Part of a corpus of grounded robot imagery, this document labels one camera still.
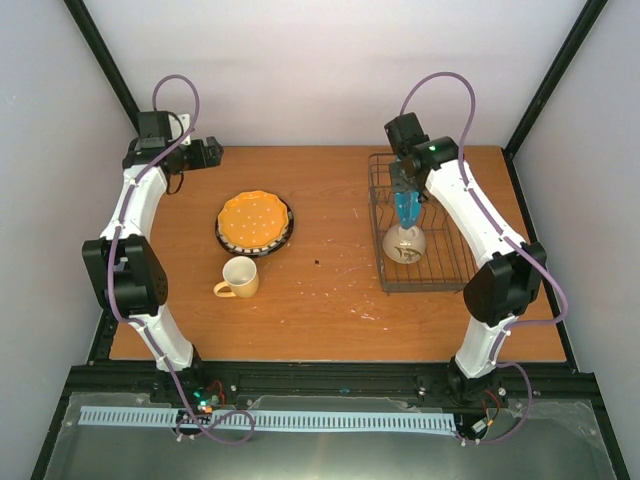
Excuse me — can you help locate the right controller board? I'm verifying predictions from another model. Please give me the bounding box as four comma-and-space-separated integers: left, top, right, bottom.
471, 390, 502, 437

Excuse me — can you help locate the black aluminium frame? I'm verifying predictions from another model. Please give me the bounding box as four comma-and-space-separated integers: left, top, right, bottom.
32, 1, 629, 479

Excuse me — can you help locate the yellow plate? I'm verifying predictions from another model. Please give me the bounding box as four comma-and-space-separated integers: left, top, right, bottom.
217, 190, 290, 248

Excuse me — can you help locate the black wire dish rack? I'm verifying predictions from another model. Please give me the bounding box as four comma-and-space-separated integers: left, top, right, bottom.
368, 153, 477, 293

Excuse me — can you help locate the controller board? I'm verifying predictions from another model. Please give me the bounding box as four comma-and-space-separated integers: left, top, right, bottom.
193, 380, 226, 413
471, 390, 502, 437

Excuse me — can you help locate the left controller board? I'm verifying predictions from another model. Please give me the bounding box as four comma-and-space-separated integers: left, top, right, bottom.
193, 380, 226, 413

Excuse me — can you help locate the black rimmed striped plate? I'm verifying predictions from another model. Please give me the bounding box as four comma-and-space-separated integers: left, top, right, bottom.
215, 201, 295, 258

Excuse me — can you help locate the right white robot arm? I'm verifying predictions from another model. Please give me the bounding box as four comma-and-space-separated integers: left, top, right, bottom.
384, 113, 547, 405

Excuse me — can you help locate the teal polka dot plate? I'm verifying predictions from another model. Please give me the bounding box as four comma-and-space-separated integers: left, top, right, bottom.
394, 191, 421, 230

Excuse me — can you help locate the white ceramic bowl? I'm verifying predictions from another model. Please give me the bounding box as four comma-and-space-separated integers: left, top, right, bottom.
382, 223, 427, 265

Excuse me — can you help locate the yellow mug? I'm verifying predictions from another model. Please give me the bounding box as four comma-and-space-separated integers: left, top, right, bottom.
213, 256, 259, 298

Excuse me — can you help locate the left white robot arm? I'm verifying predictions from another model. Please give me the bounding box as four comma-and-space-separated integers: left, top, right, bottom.
82, 110, 223, 403

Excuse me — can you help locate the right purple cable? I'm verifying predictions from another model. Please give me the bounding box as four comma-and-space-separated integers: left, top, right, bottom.
399, 71, 570, 446

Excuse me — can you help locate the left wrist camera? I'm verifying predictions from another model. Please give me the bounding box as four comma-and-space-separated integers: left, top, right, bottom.
169, 112, 191, 141

